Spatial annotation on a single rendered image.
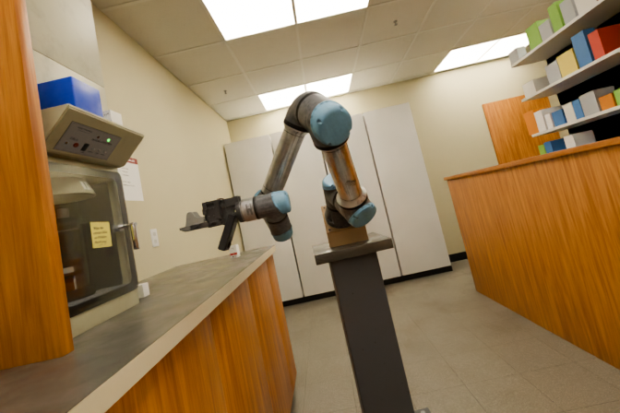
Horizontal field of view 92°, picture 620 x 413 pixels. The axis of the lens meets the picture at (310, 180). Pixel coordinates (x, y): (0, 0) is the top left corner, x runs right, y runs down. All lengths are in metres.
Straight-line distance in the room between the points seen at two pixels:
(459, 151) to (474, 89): 0.93
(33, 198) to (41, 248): 0.11
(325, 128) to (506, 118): 4.39
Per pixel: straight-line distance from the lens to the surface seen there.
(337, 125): 0.86
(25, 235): 0.88
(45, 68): 1.16
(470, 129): 4.87
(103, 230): 1.11
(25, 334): 0.91
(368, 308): 1.36
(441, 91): 4.87
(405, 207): 3.94
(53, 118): 0.99
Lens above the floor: 1.12
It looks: 5 degrees up
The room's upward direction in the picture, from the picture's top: 13 degrees counter-clockwise
